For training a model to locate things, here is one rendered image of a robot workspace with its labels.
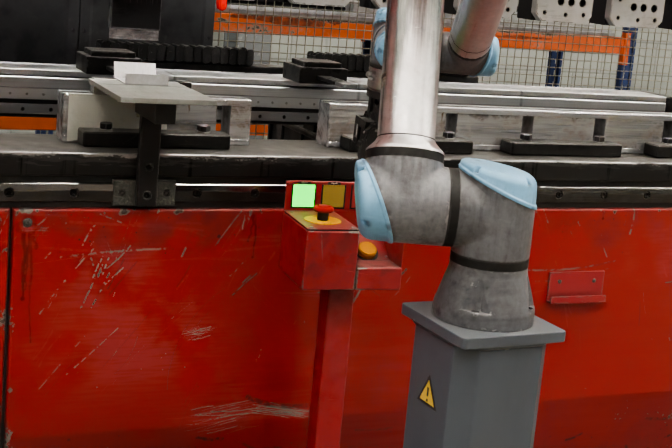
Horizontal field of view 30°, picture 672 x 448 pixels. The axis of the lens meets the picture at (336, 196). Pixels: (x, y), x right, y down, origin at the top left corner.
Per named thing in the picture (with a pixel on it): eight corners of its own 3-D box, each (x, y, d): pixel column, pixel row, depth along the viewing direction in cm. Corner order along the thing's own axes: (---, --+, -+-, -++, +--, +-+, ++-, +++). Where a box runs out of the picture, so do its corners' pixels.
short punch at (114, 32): (110, 38, 247) (112, -10, 246) (107, 37, 249) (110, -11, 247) (159, 41, 252) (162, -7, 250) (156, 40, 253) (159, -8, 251)
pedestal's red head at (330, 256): (301, 290, 235) (309, 197, 232) (278, 268, 250) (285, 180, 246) (400, 290, 242) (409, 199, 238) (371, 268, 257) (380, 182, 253)
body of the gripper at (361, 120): (387, 145, 247) (395, 85, 244) (402, 157, 239) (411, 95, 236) (350, 144, 244) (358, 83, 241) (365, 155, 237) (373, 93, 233)
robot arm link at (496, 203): (537, 266, 180) (549, 173, 177) (444, 258, 179) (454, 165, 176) (523, 246, 191) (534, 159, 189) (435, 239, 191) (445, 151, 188)
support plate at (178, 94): (120, 102, 223) (120, 97, 223) (88, 83, 247) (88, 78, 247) (216, 106, 231) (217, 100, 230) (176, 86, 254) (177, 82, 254)
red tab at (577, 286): (550, 304, 284) (554, 274, 282) (545, 301, 286) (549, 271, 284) (605, 302, 290) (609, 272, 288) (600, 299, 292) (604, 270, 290)
